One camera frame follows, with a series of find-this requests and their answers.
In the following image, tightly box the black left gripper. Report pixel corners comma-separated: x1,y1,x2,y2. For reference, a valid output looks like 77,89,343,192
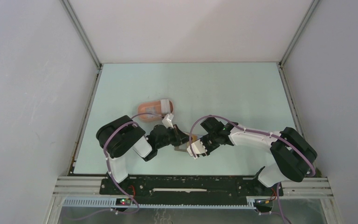
156,124,192,149

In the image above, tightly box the taupe leather card holder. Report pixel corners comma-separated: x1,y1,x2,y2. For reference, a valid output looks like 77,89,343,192
174,143,189,153

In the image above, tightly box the orange credit card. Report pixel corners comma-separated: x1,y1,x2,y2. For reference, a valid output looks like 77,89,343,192
187,135,198,146

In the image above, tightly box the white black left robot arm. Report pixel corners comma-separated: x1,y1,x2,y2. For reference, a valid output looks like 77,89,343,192
96,113,189,194

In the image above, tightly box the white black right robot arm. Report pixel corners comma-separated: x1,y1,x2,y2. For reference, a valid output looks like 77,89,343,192
187,115,317,195

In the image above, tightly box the stack of credit cards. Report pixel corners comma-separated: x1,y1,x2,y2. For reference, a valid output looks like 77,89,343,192
160,98,172,114

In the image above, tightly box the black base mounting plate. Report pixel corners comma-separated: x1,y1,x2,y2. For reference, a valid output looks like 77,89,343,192
99,175,283,206

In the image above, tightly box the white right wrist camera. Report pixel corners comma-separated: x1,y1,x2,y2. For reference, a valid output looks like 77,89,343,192
186,139,207,159

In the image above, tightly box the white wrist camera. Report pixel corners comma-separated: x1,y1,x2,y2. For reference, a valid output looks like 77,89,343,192
162,113,174,128
186,139,207,159

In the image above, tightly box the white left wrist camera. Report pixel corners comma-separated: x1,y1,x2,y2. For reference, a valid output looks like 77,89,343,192
162,113,174,128

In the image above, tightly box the white cable duct strip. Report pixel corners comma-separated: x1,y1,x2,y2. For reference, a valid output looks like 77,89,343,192
62,197,255,210

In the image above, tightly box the aluminium frame rail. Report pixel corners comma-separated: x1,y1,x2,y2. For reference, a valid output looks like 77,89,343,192
53,176,104,197

